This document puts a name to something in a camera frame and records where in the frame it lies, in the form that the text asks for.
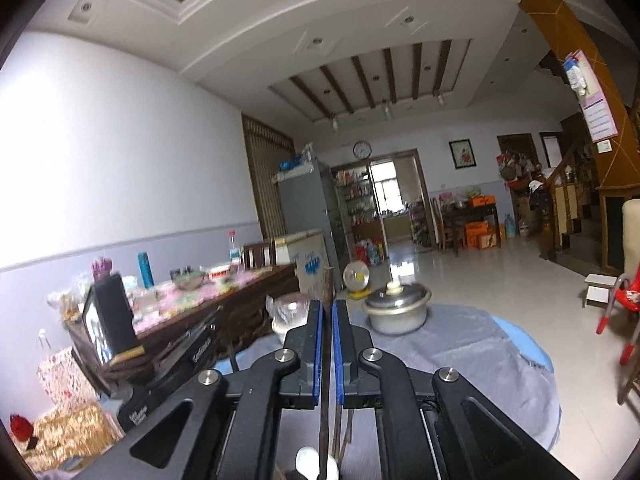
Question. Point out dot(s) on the dark wooden dining table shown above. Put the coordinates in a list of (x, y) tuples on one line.
[(472, 212)]

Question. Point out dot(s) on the round wall clock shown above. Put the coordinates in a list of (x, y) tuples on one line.
[(362, 149)]

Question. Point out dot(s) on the blue table cover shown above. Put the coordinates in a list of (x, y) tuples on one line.
[(530, 340)]

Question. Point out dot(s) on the pink wall calendar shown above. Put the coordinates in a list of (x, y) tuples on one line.
[(597, 115)]

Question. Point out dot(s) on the dark wooden sideboard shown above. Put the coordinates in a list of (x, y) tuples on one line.
[(240, 300)]

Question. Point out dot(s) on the grey tablecloth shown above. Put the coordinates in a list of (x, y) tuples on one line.
[(475, 360)]

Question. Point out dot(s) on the red and white bowl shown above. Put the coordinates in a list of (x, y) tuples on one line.
[(219, 274)]

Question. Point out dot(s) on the wooden chopstick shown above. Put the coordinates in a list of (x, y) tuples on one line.
[(343, 435), (327, 285), (231, 352)]

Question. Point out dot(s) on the framed wall picture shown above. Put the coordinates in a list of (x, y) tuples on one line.
[(462, 155)]

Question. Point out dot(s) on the orange box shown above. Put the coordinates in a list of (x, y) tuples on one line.
[(484, 201)]

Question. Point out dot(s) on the wooden lattice screen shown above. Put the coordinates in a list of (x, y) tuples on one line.
[(265, 175)]

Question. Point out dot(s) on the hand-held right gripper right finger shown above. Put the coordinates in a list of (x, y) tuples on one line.
[(342, 355)]

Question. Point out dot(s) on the gold gift box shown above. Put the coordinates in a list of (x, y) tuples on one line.
[(75, 435)]

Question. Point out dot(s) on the white chest freezer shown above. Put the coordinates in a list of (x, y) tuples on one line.
[(310, 255)]

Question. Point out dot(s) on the detergent bottles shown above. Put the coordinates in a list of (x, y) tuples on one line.
[(370, 255)]

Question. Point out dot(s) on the shelf of goods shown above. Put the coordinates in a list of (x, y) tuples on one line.
[(357, 205)]

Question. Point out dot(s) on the white step stool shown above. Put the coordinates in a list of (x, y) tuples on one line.
[(600, 280)]

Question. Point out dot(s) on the blue thermos bottle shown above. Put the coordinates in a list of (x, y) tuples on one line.
[(146, 270)]

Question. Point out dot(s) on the red chair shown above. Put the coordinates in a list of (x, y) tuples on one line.
[(631, 292)]

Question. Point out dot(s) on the metal bowl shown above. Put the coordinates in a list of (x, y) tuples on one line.
[(189, 280)]

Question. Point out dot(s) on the grey refrigerator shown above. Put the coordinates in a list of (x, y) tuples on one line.
[(305, 205)]

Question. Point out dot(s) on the wall light switch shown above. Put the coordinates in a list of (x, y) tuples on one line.
[(603, 146)]

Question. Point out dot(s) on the purple bottle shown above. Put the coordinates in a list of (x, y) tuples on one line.
[(102, 267)]

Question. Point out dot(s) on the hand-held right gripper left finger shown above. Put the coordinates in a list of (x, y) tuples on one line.
[(316, 355)]

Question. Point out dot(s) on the clear bottle with red cap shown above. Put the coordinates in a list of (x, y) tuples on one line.
[(234, 250)]

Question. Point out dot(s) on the metal pot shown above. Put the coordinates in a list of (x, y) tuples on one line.
[(395, 322)]

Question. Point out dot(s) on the patterned gift bag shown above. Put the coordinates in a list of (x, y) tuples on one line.
[(65, 380)]

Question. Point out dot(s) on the metal pot lid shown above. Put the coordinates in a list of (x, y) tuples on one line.
[(400, 296)]

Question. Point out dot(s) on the small floor fan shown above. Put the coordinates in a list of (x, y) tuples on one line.
[(356, 277)]

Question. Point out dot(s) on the wooden staircase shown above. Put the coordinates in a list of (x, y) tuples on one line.
[(575, 230)]

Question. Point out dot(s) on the white bowl with plastic wrap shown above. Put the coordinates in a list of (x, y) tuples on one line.
[(290, 310)]

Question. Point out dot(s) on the blue water jug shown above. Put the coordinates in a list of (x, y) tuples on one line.
[(510, 227)]

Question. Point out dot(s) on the stack of orange boxes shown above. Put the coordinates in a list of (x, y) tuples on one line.
[(482, 235)]

